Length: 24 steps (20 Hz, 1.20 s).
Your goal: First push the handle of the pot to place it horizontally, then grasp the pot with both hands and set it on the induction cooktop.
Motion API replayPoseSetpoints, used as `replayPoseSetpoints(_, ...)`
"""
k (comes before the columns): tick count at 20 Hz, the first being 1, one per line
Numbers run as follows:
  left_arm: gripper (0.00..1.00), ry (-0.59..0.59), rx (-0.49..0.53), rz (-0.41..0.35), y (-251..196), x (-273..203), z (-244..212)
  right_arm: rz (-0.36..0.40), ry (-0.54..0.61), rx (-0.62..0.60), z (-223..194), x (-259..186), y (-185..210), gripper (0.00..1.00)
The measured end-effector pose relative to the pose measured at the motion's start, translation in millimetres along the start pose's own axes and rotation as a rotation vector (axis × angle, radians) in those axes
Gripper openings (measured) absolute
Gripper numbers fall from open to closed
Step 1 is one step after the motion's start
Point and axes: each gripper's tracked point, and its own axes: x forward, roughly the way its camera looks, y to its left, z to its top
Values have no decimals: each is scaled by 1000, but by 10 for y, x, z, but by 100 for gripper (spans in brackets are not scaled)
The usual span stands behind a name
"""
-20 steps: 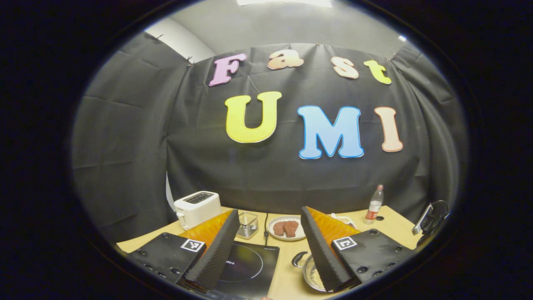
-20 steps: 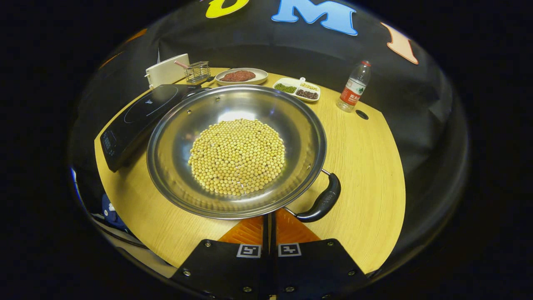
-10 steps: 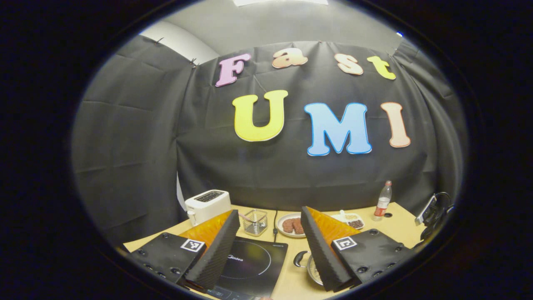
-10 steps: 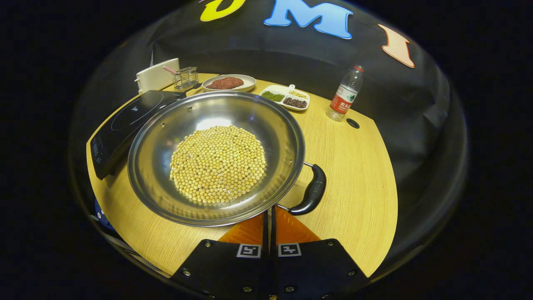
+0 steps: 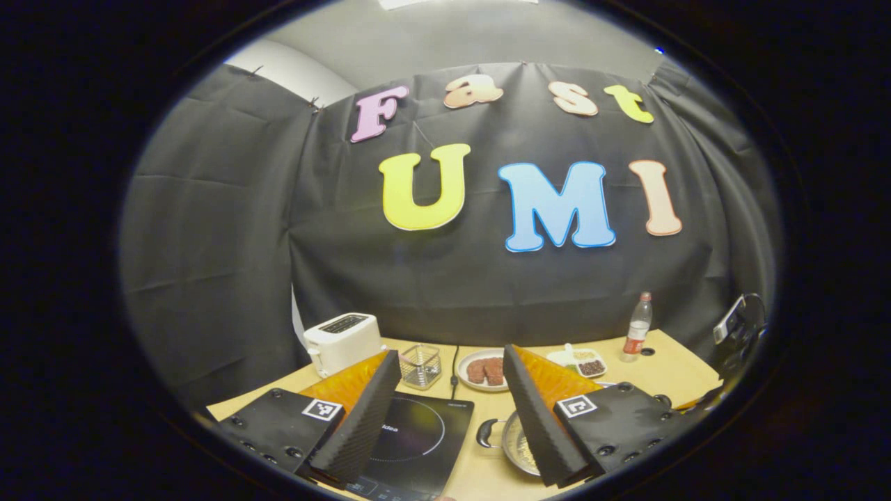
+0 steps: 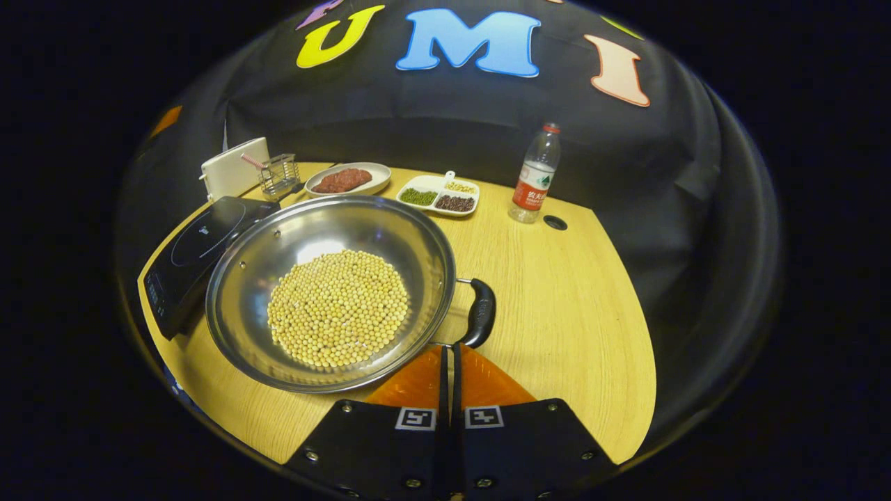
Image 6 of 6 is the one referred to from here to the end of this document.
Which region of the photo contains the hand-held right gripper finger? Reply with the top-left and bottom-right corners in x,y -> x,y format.
284,344 -> 450,501
451,343 -> 619,501

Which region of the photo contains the black induction cooktop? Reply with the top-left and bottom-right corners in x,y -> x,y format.
143,196 -> 281,340

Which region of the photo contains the steel pot with black handle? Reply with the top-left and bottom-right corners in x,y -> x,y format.
205,195 -> 497,395

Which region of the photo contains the white toaster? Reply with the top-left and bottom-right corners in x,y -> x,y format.
200,137 -> 271,202

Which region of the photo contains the heap of soybeans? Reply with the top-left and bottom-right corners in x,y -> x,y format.
267,250 -> 410,369

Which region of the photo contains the white divided bean dish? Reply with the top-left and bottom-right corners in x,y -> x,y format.
396,171 -> 481,218

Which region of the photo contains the round white plate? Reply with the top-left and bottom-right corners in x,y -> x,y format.
305,162 -> 392,199

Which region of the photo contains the clear plastic water bottle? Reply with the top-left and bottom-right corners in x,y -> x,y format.
508,123 -> 562,224

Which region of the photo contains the small wire basket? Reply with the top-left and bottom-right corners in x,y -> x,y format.
259,154 -> 301,202

